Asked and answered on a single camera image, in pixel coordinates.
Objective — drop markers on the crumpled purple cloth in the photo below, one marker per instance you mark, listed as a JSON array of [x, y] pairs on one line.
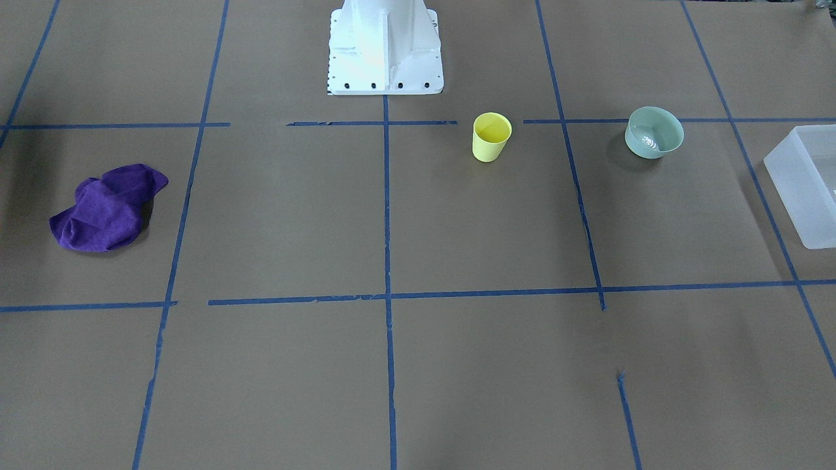
[[107, 213]]

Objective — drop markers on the light green bowl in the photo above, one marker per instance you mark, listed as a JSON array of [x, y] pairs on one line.
[[653, 132]]

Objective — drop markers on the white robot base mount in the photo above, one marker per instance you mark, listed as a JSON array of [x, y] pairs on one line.
[[384, 48]]

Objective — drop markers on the yellow plastic cup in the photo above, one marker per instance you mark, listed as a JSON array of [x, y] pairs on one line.
[[491, 132]]

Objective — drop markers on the translucent plastic box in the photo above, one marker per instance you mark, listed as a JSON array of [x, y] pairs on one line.
[[802, 168]]

